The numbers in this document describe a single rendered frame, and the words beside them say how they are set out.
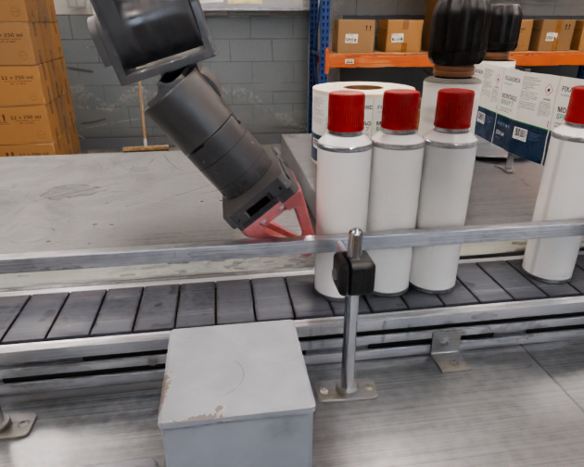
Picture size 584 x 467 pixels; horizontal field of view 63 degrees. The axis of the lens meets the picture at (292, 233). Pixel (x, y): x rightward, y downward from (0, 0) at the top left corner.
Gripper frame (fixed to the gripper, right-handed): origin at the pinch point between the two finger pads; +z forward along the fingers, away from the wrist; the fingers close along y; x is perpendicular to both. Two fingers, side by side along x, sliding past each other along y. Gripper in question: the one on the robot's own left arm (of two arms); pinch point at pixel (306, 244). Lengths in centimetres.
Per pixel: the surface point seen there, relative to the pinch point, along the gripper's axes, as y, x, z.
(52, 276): 2.8, 22.4, -13.3
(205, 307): -1.4, 11.8, -2.0
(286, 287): 2.2, 5.2, 3.9
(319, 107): 48.0, -11.8, 2.6
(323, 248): -4.5, -1.6, -0.8
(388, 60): 351, -96, 90
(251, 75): 438, 0, 40
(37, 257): -4.4, 17.2, -16.6
